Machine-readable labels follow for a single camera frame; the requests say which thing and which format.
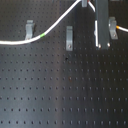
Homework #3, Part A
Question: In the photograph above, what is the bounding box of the right grey cable clip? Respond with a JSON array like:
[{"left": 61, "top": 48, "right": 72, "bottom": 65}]
[{"left": 109, "top": 17, "right": 118, "bottom": 40}]

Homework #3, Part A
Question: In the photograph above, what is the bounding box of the top grey cable clip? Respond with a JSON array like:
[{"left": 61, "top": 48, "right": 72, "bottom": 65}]
[{"left": 82, "top": 0, "right": 87, "bottom": 7}]

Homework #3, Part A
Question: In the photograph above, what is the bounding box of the grey cable clip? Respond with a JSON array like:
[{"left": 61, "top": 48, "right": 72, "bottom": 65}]
[
  {"left": 25, "top": 20, "right": 35, "bottom": 40},
  {"left": 109, "top": 17, "right": 118, "bottom": 40},
  {"left": 66, "top": 26, "right": 73, "bottom": 51},
  {"left": 82, "top": 0, "right": 87, "bottom": 7}
]

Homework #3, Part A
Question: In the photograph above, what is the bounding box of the middle grey cable clip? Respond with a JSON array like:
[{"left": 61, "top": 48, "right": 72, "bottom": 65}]
[{"left": 66, "top": 26, "right": 73, "bottom": 51}]

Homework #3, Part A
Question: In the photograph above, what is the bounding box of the white cable with green mark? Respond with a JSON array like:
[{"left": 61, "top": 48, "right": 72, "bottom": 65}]
[{"left": 0, "top": 0, "right": 128, "bottom": 46}]

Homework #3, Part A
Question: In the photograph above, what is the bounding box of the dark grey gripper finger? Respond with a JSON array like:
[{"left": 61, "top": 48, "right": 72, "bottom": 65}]
[{"left": 95, "top": 0, "right": 109, "bottom": 49}]

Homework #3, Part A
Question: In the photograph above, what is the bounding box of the left grey cable clip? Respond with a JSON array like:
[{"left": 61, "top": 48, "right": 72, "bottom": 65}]
[{"left": 25, "top": 20, "right": 35, "bottom": 40}]

